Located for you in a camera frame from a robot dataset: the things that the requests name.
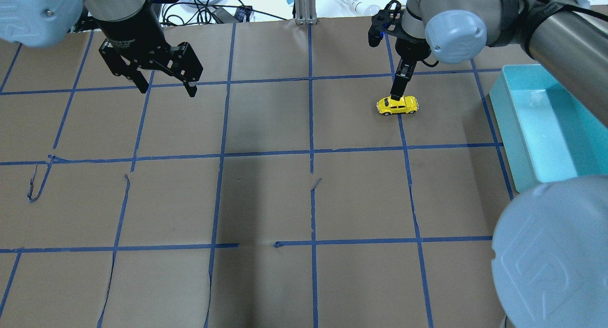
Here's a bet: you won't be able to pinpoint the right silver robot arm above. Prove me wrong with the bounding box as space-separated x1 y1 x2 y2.
368 0 608 328

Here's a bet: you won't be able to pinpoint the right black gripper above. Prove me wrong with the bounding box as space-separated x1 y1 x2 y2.
368 0 430 101

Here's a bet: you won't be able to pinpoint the black power adapter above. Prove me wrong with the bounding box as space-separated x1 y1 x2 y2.
211 6 253 24

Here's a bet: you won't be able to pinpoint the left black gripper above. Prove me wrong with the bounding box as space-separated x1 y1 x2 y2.
98 15 203 97

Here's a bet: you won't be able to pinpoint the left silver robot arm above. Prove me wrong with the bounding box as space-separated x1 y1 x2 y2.
0 0 203 97

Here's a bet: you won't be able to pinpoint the aluminium frame post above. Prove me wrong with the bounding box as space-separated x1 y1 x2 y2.
294 0 318 25

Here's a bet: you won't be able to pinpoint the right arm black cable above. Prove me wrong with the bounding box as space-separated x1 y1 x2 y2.
489 0 589 48

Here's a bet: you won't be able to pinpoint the tangled black background cables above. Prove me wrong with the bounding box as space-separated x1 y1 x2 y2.
159 0 295 27

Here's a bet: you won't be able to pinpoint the yellow beetle toy car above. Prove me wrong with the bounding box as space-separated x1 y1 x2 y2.
376 96 419 116

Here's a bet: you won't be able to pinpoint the light blue plastic bin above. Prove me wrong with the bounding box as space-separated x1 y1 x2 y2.
489 64 608 193

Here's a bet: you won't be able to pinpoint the white light bulb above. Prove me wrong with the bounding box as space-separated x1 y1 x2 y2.
345 0 380 16

